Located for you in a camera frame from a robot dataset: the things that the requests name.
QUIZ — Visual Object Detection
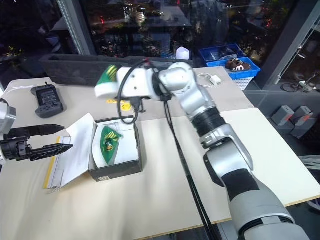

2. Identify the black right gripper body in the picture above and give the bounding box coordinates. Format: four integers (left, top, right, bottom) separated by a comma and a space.
129, 96, 147, 114

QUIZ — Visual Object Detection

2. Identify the brown plush toy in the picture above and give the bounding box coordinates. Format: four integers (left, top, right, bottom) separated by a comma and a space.
224, 57, 252, 72

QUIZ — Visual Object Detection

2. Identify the white wrapping paper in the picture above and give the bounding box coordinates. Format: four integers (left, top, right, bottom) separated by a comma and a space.
60, 112, 99, 188

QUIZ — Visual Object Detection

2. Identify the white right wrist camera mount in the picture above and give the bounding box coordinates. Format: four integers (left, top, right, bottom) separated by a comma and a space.
116, 66, 154, 100

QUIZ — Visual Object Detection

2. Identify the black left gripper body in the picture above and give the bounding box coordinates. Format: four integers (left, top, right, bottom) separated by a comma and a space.
0, 135, 33, 162

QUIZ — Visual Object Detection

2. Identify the long black foam case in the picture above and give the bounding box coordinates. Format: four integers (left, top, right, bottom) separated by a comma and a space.
38, 53, 194, 87

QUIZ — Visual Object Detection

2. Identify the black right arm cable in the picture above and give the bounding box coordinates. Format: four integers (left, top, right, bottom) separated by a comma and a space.
116, 57, 219, 240

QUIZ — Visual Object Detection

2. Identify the blue plastic crate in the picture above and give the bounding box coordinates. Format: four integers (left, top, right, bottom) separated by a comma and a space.
198, 43, 248, 64

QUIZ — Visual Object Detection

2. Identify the black handheld controller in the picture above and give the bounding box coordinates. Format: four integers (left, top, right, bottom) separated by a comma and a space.
30, 83, 65, 119

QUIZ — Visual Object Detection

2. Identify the black floor cable bundle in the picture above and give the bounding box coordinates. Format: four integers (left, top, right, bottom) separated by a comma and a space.
279, 79, 320, 94

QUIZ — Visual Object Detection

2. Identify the green white snack packet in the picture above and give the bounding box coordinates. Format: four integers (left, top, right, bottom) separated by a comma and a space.
94, 64, 120, 100

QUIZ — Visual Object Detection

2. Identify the white perforated basket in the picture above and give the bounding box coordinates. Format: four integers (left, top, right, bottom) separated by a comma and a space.
234, 75, 256, 92

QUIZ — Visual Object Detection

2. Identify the grey battery pack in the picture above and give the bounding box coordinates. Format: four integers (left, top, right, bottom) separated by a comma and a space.
270, 104, 295, 128
289, 105, 314, 140

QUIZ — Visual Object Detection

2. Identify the white charger with cable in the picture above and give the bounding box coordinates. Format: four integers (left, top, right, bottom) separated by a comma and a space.
195, 72, 223, 89

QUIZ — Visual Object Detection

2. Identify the white rounded bottle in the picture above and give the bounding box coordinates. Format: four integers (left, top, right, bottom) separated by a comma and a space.
175, 46, 191, 61

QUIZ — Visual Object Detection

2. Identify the black shoebox with hinged lid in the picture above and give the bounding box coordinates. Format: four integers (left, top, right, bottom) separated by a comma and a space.
43, 112, 143, 190

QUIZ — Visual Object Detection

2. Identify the green packet in box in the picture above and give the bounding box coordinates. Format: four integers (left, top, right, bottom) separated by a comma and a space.
93, 125, 125, 168

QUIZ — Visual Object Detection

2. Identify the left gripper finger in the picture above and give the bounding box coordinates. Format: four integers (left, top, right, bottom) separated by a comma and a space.
29, 143, 74, 162
6, 123, 67, 141

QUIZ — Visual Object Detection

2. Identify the blue crate with plush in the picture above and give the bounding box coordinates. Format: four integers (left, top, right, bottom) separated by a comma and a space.
206, 56, 262, 81

